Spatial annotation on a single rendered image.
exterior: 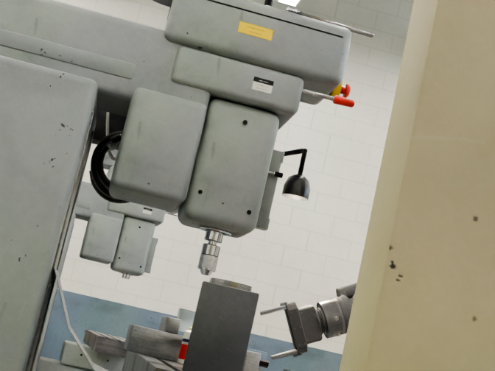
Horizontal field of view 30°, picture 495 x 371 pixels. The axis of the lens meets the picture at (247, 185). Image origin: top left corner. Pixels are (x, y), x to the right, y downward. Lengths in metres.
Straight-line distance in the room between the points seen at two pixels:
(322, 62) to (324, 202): 6.87
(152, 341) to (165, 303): 6.43
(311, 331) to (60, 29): 0.96
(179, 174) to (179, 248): 6.66
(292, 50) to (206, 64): 0.22
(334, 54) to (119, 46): 0.55
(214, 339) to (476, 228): 1.32
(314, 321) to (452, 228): 1.58
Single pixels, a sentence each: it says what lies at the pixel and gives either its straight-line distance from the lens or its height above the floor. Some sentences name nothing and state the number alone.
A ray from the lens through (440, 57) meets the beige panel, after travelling 0.64.
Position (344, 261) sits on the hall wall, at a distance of 9.21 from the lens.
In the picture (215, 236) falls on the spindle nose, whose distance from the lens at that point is 2.36.
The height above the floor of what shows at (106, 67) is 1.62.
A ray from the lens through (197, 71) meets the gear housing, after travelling 2.33.
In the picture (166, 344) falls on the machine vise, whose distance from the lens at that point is 2.46.
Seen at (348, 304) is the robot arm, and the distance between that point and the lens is 2.19.
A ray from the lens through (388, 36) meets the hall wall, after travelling 9.77.
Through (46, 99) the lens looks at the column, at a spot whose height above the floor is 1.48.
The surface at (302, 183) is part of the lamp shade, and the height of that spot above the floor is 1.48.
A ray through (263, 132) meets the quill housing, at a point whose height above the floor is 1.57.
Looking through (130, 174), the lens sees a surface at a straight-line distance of 2.26.
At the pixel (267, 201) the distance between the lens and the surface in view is 2.39.
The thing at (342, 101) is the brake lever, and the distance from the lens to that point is 2.39.
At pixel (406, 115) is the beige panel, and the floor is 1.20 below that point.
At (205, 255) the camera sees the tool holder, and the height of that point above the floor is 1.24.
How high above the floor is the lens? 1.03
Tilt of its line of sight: 10 degrees up
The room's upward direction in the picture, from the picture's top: 13 degrees clockwise
